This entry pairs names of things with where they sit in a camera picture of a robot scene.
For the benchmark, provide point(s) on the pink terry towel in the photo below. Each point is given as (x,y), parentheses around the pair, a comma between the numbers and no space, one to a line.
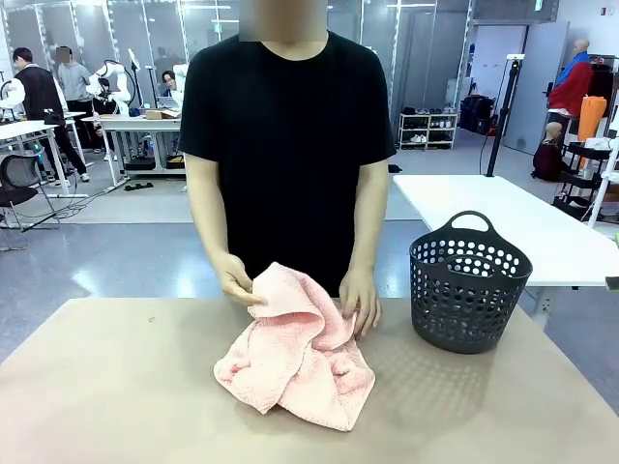
(300,367)

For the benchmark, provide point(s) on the person's left forearm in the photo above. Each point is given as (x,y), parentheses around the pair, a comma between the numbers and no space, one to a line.
(370,232)

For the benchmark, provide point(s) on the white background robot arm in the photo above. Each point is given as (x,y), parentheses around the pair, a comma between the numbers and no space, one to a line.
(118,77)
(12,94)
(180,72)

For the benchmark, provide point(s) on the person's right forearm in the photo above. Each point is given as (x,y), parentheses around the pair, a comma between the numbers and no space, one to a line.
(213,217)

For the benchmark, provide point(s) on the person's left hand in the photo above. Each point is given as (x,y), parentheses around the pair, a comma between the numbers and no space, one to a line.
(365,299)

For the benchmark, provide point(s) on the person's right hand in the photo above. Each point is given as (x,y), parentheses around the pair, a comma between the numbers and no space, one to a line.
(234,278)

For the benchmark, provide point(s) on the black utility cart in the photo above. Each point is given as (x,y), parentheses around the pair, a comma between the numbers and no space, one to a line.
(587,181)

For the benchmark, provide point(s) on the mannequin head with dark cloth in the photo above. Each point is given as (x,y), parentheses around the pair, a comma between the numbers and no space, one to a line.
(549,159)

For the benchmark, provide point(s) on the large white folding table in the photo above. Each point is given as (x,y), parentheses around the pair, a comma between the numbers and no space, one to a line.
(508,227)

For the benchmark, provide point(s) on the orange fabric roll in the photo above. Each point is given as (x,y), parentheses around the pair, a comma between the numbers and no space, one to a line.
(591,121)

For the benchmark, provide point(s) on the dark hanging garment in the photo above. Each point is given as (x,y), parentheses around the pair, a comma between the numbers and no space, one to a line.
(602,87)

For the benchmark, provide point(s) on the mannequin in red blue jacket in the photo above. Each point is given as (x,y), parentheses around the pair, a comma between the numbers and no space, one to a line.
(570,87)

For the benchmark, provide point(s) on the dark grey perforated basket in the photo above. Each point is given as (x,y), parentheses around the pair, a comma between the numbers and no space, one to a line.
(454,328)

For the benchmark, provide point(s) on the black luggage bags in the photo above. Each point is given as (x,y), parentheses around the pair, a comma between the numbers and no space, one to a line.
(476,113)

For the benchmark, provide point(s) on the white shoe rack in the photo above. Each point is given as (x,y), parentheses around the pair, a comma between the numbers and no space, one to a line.
(427,130)

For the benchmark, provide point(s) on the person's black t-shirt torso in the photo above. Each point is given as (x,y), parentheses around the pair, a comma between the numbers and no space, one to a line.
(285,169)

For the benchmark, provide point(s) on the background person in white jacket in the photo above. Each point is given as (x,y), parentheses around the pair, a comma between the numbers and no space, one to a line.
(175,96)

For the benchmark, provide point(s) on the flat cardboard box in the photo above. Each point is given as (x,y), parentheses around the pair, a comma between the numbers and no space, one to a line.
(157,115)

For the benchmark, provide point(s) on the black power strip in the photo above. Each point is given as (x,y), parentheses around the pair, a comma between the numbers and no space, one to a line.
(139,186)

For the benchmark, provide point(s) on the white desk with cardboard box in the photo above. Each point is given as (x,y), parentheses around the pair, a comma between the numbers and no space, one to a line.
(135,119)

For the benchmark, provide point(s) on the background person in black vest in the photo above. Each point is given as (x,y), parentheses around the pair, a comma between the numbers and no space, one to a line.
(38,92)

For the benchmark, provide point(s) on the black mesh office chair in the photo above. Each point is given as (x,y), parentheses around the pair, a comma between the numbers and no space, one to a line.
(19,169)

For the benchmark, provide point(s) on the white desk with grey legs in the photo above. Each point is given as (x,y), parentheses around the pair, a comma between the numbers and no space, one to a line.
(24,126)

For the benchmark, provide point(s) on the white metal frame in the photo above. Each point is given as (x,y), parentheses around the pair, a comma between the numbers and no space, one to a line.
(602,188)

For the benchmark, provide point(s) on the black camera stand pole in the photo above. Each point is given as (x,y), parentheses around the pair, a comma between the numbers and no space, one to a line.
(498,135)

